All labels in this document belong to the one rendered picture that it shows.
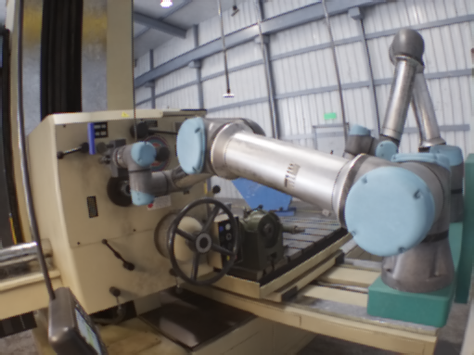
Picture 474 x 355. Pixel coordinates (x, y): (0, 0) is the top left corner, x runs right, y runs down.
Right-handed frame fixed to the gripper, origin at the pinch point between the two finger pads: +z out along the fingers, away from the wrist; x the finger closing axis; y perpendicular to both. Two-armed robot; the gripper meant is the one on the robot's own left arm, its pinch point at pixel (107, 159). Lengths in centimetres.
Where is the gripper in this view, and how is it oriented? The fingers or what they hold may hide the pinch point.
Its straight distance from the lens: 127.0
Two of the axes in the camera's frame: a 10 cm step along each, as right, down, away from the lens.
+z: -7.0, -0.1, 7.2
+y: -7.1, 1.4, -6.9
